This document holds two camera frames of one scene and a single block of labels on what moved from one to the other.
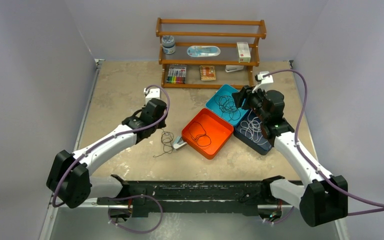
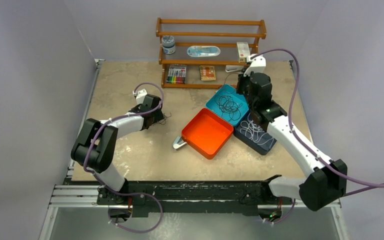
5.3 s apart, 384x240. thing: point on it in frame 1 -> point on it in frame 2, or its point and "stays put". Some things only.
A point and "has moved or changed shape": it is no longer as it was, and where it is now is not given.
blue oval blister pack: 203,51 stays put
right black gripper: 247,93 -> 241,79
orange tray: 206,133 stays put
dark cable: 166,138 has moved or changed shape
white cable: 252,129 stays put
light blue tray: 223,104 stays put
